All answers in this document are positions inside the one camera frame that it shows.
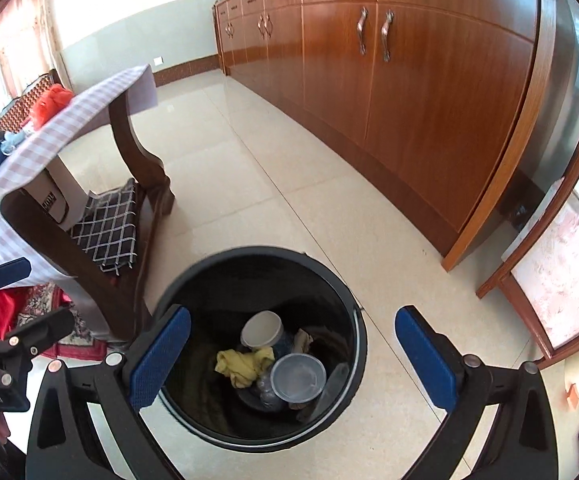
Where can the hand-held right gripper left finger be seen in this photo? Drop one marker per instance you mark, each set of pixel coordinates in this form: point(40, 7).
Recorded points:
point(162, 355)

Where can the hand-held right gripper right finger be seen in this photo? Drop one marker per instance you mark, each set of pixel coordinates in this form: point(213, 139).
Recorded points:
point(424, 360)

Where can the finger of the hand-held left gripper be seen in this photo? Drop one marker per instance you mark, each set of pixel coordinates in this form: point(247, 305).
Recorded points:
point(9, 272)
point(44, 330)

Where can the black trash bin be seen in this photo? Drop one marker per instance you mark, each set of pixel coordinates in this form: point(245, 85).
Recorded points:
point(209, 305)

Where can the yellow cloth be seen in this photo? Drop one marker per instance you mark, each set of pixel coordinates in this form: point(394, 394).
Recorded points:
point(239, 365)

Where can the blue patterned paper cup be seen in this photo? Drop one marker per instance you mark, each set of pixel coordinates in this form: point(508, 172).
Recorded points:
point(262, 330)

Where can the clear plastic bag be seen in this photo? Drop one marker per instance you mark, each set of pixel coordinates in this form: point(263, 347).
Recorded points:
point(264, 392)

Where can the tan cloth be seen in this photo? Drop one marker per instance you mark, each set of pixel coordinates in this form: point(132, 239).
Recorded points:
point(303, 342)

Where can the blue plastic bowl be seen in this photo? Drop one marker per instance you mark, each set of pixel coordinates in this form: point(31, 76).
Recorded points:
point(297, 375)

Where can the light blue cloth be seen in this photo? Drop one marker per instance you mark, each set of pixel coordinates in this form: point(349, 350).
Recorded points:
point(14, 140)

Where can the orange mesh bag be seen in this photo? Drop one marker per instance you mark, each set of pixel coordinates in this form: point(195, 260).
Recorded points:
point(49, 102)

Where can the red patterned rug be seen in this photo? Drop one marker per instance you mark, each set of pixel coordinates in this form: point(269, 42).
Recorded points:
point(76, 335)

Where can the cardboard box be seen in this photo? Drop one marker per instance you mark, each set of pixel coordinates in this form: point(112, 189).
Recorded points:
point(69, 185)

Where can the pink patterned box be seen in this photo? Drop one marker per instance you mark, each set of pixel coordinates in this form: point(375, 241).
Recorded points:
point(559, 280)

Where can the wooden bench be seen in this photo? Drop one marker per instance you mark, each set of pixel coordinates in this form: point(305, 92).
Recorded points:
point(19, 105)

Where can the dark wooden table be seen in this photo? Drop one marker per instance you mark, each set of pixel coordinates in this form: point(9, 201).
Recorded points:
point(134, 160)

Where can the pink curtain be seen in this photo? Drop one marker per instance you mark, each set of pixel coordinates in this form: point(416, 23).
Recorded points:
point(14, 45)

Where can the wooden sideboard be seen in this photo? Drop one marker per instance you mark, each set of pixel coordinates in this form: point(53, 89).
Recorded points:
point(419, 110)

